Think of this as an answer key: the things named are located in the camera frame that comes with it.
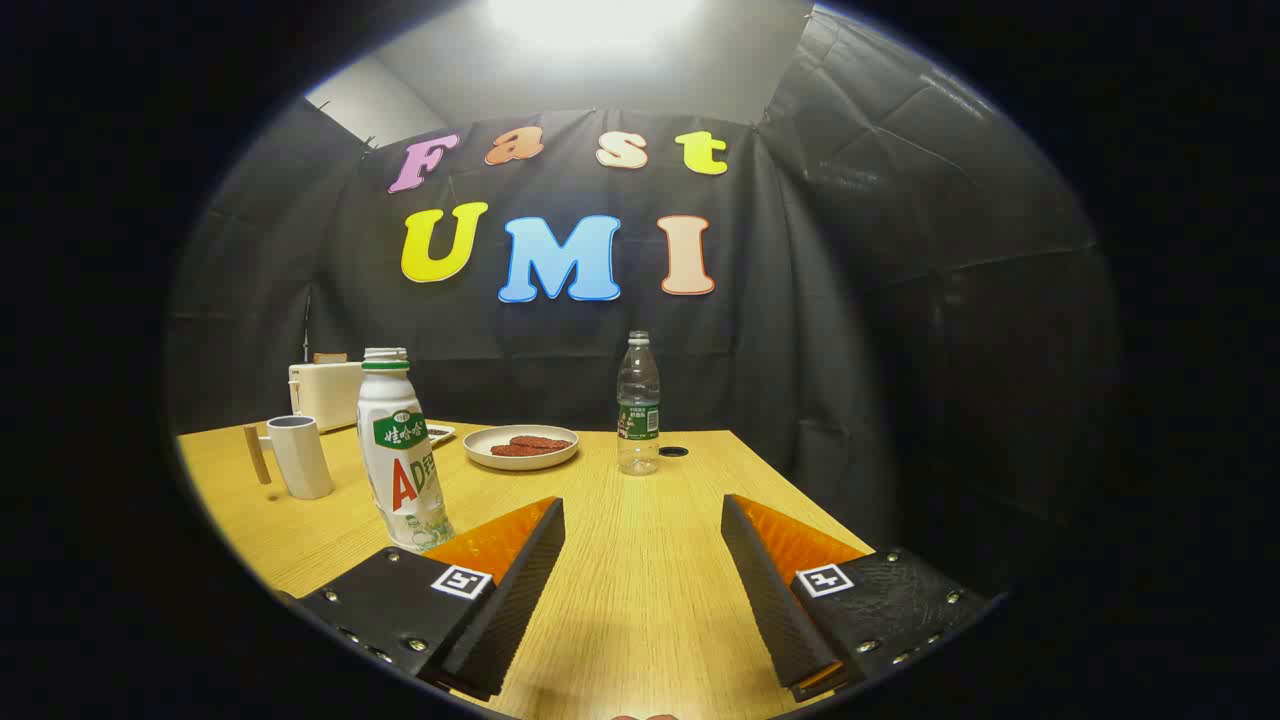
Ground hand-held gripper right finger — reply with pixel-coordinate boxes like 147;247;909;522
720;494;991;703

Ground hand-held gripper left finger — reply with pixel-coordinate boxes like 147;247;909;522
298;497;566;701

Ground white juice bottle green collar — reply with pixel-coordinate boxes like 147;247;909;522
356;347;456;553

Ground white cup with wooden handle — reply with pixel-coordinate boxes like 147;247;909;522
243;415;336;501

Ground clear plastic water bottle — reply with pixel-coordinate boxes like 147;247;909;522
616;330;662;477

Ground wooden table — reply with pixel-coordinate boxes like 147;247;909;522
177;420;876;720

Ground round white plate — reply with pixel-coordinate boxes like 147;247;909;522
463;425;580;472

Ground white toaster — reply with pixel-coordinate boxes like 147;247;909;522
288;360;366;433

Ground black backdrop cloth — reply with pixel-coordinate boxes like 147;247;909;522
165;10;1116;561

